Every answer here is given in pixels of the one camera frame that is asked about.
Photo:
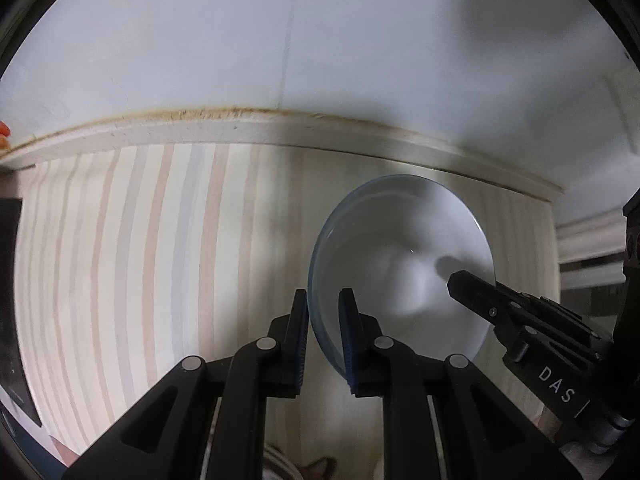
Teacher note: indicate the cat print striped cloth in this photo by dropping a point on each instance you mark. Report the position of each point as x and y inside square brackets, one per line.
[150, 260]

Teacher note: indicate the plain white bowl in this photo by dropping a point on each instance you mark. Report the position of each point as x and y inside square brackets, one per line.
[400, 240]

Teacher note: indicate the large white plate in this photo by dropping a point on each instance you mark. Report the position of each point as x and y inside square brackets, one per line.
[277, 462]

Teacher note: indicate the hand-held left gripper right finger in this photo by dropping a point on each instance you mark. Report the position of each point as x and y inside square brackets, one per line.
[347, 342]

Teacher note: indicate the orange fruit wall sticker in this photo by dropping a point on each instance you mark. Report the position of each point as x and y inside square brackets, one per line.
[3, 128]

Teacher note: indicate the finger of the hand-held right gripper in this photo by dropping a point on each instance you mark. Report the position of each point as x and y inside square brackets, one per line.
[480, 297]
[632, 230]

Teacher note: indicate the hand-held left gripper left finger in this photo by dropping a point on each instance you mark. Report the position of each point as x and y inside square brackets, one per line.
[302, 342]

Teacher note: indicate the black cooktop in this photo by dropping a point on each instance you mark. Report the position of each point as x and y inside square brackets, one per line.
[12, 310]

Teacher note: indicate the orange slices wall sticker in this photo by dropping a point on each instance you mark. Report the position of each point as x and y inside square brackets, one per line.
[4, 147]

